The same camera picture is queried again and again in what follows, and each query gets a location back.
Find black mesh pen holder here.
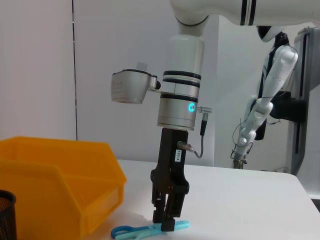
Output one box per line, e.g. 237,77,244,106
0,188,17,240

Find right gripper cable with connector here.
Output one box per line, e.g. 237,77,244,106
176,104,214,159

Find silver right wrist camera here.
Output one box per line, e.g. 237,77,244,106
110,67,161,104

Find grey background lift column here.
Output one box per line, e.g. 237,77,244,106
293,24,320,176

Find yellow plastic bin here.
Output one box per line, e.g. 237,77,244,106
0,135,128,239

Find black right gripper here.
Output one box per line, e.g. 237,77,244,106
150,127,190,232

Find white background humanoid robot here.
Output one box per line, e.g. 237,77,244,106
229,23,308,171

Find blue scissors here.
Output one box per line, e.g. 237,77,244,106
110,219,192,239

